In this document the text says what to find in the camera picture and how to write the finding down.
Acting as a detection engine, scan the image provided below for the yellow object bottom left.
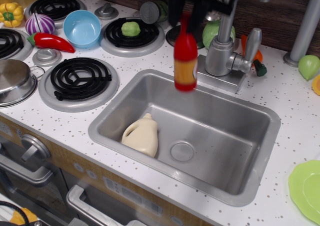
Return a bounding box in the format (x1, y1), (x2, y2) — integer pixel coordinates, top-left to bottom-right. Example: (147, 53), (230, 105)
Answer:
(0, 201), (42, 225)

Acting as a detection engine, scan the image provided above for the grey stove knob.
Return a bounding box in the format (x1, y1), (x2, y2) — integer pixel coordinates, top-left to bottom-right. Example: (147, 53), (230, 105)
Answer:
(94, 3), (119, 20)
(32, 49), (62, 67)

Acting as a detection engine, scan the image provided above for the red toy chili pepper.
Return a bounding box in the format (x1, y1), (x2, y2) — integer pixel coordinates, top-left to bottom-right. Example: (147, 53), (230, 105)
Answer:
(27, 33), (76, 53)

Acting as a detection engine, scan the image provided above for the light blue plastic bowl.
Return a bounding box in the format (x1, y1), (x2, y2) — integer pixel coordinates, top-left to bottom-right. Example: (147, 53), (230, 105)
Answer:
(62, 10), (101, 48)

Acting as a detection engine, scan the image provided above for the orange toy fruit slice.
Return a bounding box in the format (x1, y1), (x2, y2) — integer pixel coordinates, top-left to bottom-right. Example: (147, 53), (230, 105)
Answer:
(311, 75), (320, 95)

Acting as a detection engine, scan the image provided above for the back left stove burner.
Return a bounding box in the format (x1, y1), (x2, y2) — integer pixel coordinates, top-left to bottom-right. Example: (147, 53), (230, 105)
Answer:
(24, 0), (87, 29)

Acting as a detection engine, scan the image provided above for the silver toy faucet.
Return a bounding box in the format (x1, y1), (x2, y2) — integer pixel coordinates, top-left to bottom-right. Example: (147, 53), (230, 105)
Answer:
(197, 0), (262, 93)

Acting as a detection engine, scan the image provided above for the grey dishwasher door handle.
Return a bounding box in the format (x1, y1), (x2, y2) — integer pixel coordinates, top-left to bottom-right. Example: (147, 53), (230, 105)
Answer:
(66, 185), (131, 225)

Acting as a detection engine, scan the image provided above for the grey stove knob front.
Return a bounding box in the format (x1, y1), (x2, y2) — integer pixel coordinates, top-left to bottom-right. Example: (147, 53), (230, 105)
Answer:
(32, 49), (62, 67)

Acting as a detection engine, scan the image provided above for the back right stove burner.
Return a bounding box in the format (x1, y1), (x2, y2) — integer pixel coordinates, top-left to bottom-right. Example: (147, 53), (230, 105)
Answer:
(99, 17), (165, 58)

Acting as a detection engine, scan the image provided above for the green plastic plate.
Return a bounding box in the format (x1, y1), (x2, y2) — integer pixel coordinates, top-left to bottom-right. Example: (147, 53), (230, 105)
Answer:
(288, 160), (320, 224)

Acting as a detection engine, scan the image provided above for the stove burner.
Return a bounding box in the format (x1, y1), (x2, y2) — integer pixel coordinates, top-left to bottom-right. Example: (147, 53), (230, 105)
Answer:
(99, 17), (165, 58)
(39, 58), (120, 112)
(24, 0), (87, 29)
(0, 29), (33, 61)

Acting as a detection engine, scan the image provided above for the grey oven door handle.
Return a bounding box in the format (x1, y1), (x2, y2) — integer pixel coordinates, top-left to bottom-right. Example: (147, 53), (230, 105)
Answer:
(0, 154), (54, 187)

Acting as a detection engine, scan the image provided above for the green toy lettuce piece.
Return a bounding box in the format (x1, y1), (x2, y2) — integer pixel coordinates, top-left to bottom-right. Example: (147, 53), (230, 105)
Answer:
(121, 22), (141, 37)

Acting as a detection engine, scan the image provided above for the steel pot lid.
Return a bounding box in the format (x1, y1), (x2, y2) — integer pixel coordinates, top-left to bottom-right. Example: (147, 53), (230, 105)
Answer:
(165, 25), (205, 49)

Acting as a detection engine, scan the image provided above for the front left stove burner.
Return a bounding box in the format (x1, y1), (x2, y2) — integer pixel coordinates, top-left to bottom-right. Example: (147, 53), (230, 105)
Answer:
(0, 29), (33, 61)

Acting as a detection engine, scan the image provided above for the grey support pole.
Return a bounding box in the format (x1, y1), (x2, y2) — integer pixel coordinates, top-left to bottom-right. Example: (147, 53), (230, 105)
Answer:
(283, 0), (320, 67)

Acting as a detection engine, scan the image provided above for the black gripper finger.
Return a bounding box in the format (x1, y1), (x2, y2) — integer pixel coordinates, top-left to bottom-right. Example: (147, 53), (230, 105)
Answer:
(186, 0), (211, 33)
(168, 0), (185, 27)

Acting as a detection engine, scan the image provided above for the purple toy onion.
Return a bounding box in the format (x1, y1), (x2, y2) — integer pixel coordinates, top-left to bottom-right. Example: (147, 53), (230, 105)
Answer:
(25, 13), (56, 36)

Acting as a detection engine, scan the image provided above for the front right stove burner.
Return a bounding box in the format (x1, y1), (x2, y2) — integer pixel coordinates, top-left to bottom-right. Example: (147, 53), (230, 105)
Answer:
(39, 58), (120, 112)

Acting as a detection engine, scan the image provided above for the yellow toy bell pepper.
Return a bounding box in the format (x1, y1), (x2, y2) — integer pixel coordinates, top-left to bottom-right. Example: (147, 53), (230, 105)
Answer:
(0, 3), (24, 28)

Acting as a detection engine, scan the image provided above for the orange toy carrot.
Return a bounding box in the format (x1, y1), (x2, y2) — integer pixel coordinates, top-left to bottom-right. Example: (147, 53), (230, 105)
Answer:
(240, 34), (267, 77)

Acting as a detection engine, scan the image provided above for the green toy cabbage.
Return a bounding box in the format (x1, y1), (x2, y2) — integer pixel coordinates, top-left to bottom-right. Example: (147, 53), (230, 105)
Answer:
(202, 20), (221, 49)

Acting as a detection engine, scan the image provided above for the hanging steel ladle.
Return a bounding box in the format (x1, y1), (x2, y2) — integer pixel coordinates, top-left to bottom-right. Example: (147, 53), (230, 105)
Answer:
(205, 11), (221, 22)

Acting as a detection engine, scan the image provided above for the red toy sauce bottle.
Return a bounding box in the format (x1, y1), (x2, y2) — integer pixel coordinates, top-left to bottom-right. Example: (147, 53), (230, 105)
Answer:
(173, 12), (198, 92)

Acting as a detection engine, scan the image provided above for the grey oven knob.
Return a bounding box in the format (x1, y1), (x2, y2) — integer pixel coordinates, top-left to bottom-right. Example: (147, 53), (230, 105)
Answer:
(21, 134), (51, 162)

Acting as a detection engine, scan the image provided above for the cream toy detergent jug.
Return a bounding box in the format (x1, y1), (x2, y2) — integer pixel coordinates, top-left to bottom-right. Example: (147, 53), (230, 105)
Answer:
(121, 113), (159, 157)

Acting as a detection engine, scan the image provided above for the grey toy sink basin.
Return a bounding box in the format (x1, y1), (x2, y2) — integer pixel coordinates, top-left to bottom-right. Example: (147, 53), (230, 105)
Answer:
(88, 70), (281, 206)

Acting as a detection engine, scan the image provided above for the steel toy pot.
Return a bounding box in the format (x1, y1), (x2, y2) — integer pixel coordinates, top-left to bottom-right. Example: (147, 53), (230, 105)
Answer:
(0, 59), (45, 108)

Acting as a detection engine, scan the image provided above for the grey stove knob back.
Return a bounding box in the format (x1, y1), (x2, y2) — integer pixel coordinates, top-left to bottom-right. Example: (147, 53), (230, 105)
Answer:
(94, 3), (119, 20)

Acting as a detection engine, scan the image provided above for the toy tin can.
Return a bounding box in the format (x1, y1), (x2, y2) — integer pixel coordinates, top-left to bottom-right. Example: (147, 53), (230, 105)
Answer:
(139, 0), (168, 24)

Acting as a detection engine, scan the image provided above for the light green toy pear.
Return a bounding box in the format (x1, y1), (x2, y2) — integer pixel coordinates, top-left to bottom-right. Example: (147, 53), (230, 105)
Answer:
(298, 55), (320, 81)

